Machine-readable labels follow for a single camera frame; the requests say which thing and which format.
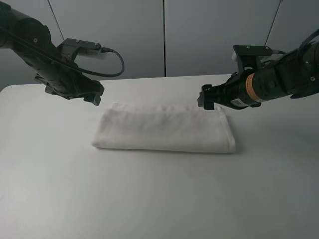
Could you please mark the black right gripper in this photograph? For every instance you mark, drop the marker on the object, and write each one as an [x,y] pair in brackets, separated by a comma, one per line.
[247,89]

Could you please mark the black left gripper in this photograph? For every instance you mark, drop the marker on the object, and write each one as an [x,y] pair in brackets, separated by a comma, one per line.
[69,84]

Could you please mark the white towel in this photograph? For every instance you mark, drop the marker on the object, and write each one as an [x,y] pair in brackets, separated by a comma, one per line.
[166,128]

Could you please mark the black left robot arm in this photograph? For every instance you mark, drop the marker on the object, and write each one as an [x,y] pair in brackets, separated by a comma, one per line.
[29,39]

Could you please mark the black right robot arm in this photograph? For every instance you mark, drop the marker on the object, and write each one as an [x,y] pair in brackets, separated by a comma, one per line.
[294,74]

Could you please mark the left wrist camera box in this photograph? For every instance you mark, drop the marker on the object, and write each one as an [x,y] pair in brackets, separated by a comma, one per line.
[71,48]

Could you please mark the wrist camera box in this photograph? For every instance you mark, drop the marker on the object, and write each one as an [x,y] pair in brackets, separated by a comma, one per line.
[71,48]
[249,56]

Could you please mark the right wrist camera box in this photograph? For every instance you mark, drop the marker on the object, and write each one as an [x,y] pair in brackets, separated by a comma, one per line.
[249,56]

